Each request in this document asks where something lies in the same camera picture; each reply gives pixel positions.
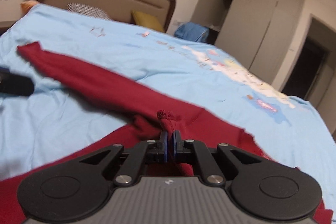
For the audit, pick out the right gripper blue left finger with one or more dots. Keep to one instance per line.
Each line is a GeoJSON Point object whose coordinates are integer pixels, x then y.
{"type": "Point", "coordinates": [163, 147]}

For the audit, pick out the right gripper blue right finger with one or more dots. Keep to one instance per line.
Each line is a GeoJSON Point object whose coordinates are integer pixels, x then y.
{"type": "Point", "coordinates": [176, 144]}

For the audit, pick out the dark red knit sweater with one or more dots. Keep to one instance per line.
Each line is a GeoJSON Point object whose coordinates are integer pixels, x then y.
{"type": "Point", "coordinates": [221, 176]}

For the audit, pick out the blue clothes pile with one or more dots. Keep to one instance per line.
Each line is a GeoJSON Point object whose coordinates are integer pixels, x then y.
{"type": "Point", "coordinates": [192, 32]}

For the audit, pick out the light blue printed bedspread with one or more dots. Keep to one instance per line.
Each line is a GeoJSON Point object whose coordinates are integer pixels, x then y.
{"type": "Point", "coordinates": [53, 123]}

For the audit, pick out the orange pillow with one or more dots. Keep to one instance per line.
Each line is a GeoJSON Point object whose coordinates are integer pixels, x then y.
{"type": "Point", "coordinates": [26, 6]}

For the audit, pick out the checkered pillow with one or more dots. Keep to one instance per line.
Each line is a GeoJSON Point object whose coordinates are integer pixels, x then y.
{"type": "Point", "coordinates": [87, 10]}

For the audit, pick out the yellow pillow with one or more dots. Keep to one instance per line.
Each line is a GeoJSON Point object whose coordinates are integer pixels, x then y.
{"type": "Point", "coordinates": [147, 20]}

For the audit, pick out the grey built-in wardrobe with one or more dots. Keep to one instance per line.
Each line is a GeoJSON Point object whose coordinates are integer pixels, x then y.
{"type": "Point", "coordinates": [257, 33]}

